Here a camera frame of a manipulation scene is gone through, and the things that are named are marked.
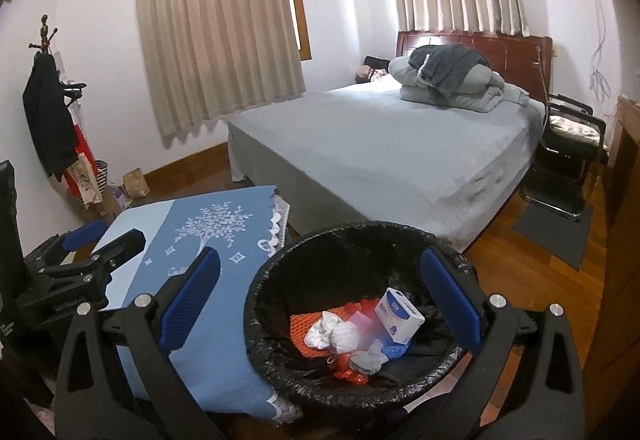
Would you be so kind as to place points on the striped bag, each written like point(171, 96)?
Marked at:
point(101, 175)

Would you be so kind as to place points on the red mesh bag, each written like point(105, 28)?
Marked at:
point(369, 305)

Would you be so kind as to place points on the black office chair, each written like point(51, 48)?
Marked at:
point(570, 135)

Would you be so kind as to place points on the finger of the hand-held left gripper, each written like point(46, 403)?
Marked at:
point(82, 235)
point(115, 252)

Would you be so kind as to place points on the black bag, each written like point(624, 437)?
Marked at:
point(377, 62)

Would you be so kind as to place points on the bed with grey sheet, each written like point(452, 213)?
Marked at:
point(375, 150)

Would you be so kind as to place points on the blue tree-print tablecloth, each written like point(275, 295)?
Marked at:
point(225, 345)

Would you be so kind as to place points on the blue plastic bag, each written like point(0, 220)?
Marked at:
point(392, 350)

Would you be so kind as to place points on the pink paper piece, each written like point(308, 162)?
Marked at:
point(362, 320)

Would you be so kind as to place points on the brown paper bag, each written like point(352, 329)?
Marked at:
point(136, 184)

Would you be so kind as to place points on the folded light grey duvet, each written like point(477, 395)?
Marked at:
point(475, 90)

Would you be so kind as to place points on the red plastic bag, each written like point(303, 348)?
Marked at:
point(347, 369)

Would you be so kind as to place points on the white and blue box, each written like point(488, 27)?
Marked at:
point(400, 317)

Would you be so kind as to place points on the grey floor mat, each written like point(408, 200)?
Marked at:
point(555, 235)

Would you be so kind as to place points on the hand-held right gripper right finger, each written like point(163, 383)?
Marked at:
point(450, 300)

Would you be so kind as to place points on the wide beige curtain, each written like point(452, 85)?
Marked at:
point(215, 35)

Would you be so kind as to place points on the purple packet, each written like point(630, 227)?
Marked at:
point(120, 200)

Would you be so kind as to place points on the beige tote bag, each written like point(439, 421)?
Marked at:
point(85, 182)

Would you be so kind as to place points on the wooden coat rack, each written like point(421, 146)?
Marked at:
point(45, 30)

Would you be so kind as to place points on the dark grey garment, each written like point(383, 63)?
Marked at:
point(450, 65)

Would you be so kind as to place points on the wooden headboard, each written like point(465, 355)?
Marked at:
point(520, 55)

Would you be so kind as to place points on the white paper ball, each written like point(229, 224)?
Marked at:
point(346, 336)

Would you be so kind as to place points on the black-lined trash bin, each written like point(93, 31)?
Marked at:
point(310, 265)

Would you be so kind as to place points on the orange foam net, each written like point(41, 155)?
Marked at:
point(300, 325)

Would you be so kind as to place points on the red garment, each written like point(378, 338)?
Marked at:
point(82, 140)

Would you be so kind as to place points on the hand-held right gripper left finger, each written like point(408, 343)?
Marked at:
point(190, 300)

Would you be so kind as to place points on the black jacket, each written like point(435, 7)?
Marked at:
point(47, 120)

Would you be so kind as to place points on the pink cloth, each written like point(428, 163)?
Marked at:
point(367, 74)

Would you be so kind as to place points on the wooden desk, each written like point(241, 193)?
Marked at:
point(627, 140)

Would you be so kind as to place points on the grey ball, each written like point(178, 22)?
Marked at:
point(370, 361)

